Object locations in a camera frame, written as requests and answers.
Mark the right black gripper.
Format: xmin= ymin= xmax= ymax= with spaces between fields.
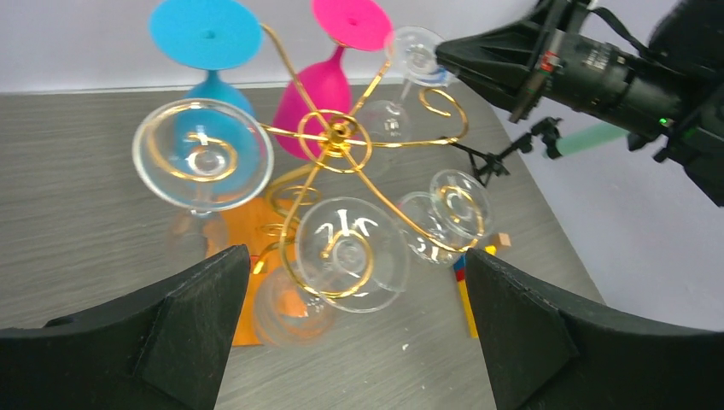
xmin=435 ymin=1 xmax=686 ymax=136

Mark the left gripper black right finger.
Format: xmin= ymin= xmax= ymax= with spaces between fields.
xmin=465 ymin=249 xmax=723 ymax=409

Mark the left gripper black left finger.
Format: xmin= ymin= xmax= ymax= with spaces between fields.
xmin=1 ymin=245 xmax=250 ymax=409

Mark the clear stemless wine glass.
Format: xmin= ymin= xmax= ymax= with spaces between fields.
xmin=397 ymin=169 xmax=493 ymax=267

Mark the clear tall wine glass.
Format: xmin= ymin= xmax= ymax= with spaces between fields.
xmin=131 ymin=98 xmax=275 ymax=270

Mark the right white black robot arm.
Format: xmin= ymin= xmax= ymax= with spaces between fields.
xmin=435 ymin=1 xmax=723 ymax=206

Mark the pink wine glass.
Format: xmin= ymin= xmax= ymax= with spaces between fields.
xmin=272 ymin=0 xmax=392 ymax=159

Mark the clear wine glass front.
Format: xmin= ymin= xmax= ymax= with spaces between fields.
xmin=253 ymin=196 xmax=411 ymax=346

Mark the blue wine glass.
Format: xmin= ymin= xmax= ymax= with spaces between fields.
xmin=149 ymin=0 xmax=262 ymax=195

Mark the black mini tripod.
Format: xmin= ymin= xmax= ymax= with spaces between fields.
xmin=452 ymin=116 xmax=563 ymax=187

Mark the yellow toy brick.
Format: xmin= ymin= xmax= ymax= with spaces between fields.
xmin=456 ymin=280 xmax=478 ymax=338

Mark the mint green cylinder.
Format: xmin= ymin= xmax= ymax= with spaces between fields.
xmin=545 ymin=122 xmax=628 ymax=159

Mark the small brown wooden cube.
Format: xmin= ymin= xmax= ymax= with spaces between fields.
xmin=490 ymin=232 xmax=511 ymax=250

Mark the blue toy brick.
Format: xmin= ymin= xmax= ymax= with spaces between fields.
xmin=452 ymin=255 xmax=466 ymax=272

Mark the gold wire wine glass rack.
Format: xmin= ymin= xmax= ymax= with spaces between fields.
xmin=131 ymin=23 xmax=485 ymax=298

